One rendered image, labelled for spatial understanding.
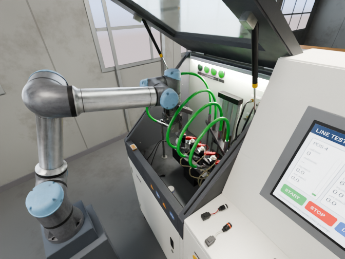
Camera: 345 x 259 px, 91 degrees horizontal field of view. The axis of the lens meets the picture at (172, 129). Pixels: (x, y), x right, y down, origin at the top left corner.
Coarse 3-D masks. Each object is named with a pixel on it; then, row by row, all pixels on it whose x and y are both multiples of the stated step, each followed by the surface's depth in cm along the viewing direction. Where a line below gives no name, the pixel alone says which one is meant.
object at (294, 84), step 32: (288, 64) 51; (320, 64) 45; (288, 96) 52; (320, 96) 46; (256, 128) 61; (288, 128) 53; (256, 160) 63; (224, 192) 77; (256, 192) 64; (256, 224) 66; (288, 224) 57; (192, 256) 76; (320, 256) 50
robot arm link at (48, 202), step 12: (48, 180) 70; (60, 180) 73; (36, 192) 64; (48, 192) 64; (60, 192) 65; (36, 204) 61; (48, 204) 61; (60, 204) 65; (36, 216) 62; (48, 216) 63; (60, 216) 66
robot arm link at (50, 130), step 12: (36, 72) 57; (48, 72) 57; (60, 84) 54; (36, 120) 61; (48, 120) 61; (60, 120) 64; (36, 132) 64; (48, 132) 63; (60, 132) 66; (48, 144) 65; (60, 144) 69; (48, 156) 67; (60, 156) 71; (36, 168) 71; (48, 168) 70; (60, 168) 73; (36, 180) 72
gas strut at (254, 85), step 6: (258, 24) 43; (252, 30) 44; (258, 30) 44; (252, 36) 46; (258, 36) 46; (252, 42) 47; (252, 48) 48; (252, 54) 50; (252, 60) 51; (252, 66) 53; (252, 72) 54; (252, 78) 56; (252, 84) 58
